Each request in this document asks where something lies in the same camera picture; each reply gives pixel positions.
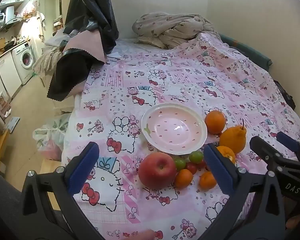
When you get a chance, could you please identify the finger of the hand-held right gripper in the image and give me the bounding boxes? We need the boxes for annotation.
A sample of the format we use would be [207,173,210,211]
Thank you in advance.
[276,131,300,162]
[249,136,300,173]

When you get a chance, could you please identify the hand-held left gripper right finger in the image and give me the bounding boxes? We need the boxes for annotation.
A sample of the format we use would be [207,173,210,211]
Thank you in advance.
[197,142,290,240]

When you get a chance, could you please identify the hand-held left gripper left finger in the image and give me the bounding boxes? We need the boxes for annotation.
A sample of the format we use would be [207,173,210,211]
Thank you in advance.
[21,141,108,240]

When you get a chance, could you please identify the small mandarin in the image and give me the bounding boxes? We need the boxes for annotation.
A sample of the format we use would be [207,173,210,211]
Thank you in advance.
[199,171,217,190]
[174,169,194,189]

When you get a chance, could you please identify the medium mandarin with stem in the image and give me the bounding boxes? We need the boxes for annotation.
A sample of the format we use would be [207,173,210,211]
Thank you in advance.
[215,145,237,165]

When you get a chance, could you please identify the green grape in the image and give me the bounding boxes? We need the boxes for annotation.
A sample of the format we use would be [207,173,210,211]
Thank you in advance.
[174,158,187,170]
[189,151,204,163]

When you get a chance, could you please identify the bumpy pear-shaped orange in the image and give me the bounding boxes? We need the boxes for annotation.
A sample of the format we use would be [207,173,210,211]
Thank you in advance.
[219,119,247,155]

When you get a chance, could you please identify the large round orange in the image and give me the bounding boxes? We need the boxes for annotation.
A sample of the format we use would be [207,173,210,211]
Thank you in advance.
[205,110,227,135]

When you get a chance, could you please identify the pink speckled bowl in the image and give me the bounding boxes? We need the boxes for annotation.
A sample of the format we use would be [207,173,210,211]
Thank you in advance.
[141,103,208,155]

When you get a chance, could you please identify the red apple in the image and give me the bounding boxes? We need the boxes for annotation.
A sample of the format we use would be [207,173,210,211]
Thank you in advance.
[138,152,177,188]

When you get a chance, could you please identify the translucent plastic bag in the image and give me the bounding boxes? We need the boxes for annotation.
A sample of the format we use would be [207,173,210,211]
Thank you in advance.
[32,112,72,162]

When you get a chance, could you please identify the grey booklet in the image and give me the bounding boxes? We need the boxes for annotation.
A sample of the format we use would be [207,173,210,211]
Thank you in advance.
[6,117,20,132]

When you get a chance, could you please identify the dark grey cloth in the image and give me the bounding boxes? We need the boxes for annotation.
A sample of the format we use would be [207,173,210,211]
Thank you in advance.
[0,169,24,240]

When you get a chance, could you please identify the yellow wooden furniture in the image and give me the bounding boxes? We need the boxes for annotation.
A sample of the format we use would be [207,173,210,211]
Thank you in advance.
[0,127,10,173]

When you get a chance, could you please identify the pink cartoon printed blanket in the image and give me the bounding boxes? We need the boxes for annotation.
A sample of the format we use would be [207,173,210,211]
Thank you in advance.
[61,31,300,240]

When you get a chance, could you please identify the pink and black zigzag-edged cloth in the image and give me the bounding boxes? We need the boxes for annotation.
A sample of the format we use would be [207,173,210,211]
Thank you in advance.
[46,29,108,102]

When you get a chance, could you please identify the beige knitted cloth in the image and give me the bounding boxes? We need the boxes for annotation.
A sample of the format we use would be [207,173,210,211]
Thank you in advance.
[32,46,65,78]

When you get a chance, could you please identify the white washing machine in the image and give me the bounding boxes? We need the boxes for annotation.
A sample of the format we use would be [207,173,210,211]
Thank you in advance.
[11,41,37,85]

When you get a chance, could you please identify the white kitchen cabinets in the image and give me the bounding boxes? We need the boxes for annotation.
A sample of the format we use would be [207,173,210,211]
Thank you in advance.
[0,52,23,98]

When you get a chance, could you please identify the beige crumpled blanket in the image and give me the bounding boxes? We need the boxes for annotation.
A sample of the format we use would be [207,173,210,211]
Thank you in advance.
[132,12,222,49]

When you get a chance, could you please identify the black plastic bag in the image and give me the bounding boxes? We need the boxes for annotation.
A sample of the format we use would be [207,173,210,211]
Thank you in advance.
[64,0,119,55]

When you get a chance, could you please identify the hanging floral clothes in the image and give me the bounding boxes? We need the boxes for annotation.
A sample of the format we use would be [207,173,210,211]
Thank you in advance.
[20,0,45,40]

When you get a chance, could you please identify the range hood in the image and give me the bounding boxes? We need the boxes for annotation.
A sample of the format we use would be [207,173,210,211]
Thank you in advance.
[0,5,23,30]

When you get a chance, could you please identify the green bed frame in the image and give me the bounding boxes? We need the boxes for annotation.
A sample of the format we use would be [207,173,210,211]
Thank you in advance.
[219,32,272,70]

